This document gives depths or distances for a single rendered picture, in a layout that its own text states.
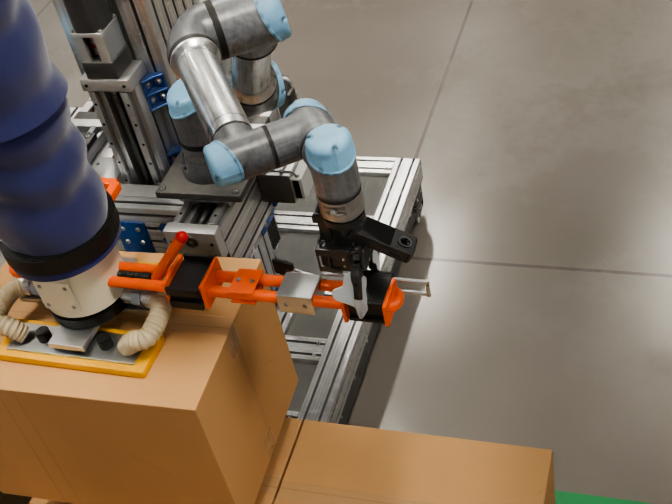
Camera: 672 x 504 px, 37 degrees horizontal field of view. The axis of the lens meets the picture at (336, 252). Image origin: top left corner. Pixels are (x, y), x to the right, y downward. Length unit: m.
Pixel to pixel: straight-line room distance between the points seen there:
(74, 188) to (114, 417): 0.46
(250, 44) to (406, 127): 2.33
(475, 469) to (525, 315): 1.13
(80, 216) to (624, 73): 3.00
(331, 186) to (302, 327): 1.62
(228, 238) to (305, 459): 0.55
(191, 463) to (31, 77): 0.81
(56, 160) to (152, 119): 0.81
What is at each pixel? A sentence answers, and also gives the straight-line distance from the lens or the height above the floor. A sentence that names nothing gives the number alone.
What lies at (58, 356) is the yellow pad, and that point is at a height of 1.09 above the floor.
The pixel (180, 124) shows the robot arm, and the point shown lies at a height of 1.20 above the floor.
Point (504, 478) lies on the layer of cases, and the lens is 2.33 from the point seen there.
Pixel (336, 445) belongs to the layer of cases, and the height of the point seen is 0.54.
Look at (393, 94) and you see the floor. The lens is 4.45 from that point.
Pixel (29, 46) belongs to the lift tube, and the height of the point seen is 1.72.
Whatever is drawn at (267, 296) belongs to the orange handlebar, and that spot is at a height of 1.21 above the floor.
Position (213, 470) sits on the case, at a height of 0.88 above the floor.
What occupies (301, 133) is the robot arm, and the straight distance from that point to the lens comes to 1.64.
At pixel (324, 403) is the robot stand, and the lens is 2.94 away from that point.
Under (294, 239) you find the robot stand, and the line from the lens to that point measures 3.48.
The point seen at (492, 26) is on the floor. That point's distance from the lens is 4.83.
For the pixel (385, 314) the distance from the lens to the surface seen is 1.76.
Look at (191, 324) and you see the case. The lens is 2.04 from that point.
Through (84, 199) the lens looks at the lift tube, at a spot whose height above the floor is 1.41.
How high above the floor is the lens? 2.46
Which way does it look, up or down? 42 degrees down
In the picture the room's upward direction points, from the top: 13 degrees counter-clockwise
